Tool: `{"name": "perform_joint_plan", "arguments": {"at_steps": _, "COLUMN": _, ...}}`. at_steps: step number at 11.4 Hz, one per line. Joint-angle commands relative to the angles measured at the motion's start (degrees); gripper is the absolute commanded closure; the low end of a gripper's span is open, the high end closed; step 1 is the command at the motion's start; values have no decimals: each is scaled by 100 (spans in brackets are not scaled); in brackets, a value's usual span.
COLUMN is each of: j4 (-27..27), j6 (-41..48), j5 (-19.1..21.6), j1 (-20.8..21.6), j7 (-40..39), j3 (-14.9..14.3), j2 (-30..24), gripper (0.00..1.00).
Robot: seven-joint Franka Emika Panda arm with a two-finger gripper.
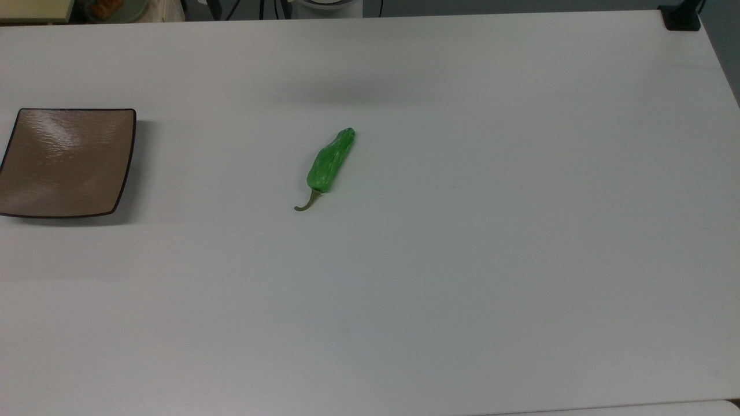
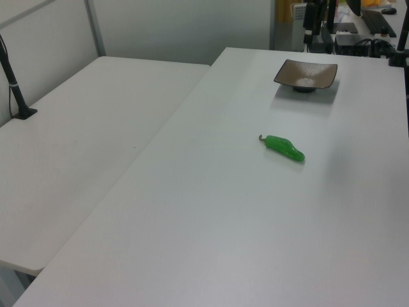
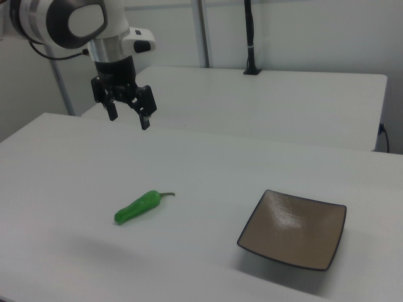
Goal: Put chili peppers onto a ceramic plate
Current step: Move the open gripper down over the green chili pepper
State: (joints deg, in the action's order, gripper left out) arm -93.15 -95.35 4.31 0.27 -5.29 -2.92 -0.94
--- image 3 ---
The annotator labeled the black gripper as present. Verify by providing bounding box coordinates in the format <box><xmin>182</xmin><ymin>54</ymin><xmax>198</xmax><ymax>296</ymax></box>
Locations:
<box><xmin>91</xmin><ymin>58</ymin><xmax>158</xmax><ymax>131</ymax></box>

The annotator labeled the green chili pepper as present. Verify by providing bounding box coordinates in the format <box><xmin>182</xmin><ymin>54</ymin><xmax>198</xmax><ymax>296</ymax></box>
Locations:
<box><xmin>113</xmin><ymin>189</ymin><xmax>176</xmax><ymax>226</ymax></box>

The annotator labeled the brown square ceramic plate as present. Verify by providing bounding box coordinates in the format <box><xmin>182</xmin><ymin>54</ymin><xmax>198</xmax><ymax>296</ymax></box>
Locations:
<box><xmin>236</xmin><ymin>189</ymin><xmax>348</xmax><ymax>272</ymax></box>

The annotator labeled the white side table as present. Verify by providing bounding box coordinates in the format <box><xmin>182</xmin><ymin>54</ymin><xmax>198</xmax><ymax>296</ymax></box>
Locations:
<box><xmin>81</xmin><ymin>65</ymin><xmax>388</xmax><ymax>152</ymax></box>

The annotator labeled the silver slanted frame leg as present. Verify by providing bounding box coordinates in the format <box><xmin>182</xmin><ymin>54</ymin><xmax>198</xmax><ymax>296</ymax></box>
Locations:
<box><xmin>47</xmin><ymin>43</ymin><xmax>76</xmax><ymax>116</ymax></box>

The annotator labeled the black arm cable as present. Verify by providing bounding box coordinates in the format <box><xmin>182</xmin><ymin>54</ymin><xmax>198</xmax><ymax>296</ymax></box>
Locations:
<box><xmin>28</xmin><ymin>39</ymin><xmax>91</xmax><ymax>60</ymax></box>

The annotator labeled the silver vertical frame post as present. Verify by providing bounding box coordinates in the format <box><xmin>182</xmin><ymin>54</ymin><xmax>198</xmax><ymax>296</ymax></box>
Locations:
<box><xmin>199</xmin><ymin>0</ymin><xmax>211</xmax><ymax>69</ymax></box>

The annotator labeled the black camera stand pole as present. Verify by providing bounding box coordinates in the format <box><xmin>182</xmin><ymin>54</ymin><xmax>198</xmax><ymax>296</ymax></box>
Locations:
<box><xmin>242</xmin><ymin>0</ymin><xmax>261</xmax><ymax>76</ymax></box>

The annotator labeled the black wall power cable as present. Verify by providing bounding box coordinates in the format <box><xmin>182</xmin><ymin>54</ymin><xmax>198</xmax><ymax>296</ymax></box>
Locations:
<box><xmin>378</xmin><ymin>122</ymin><xmax>390</xmax><ymax>154</ymax></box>

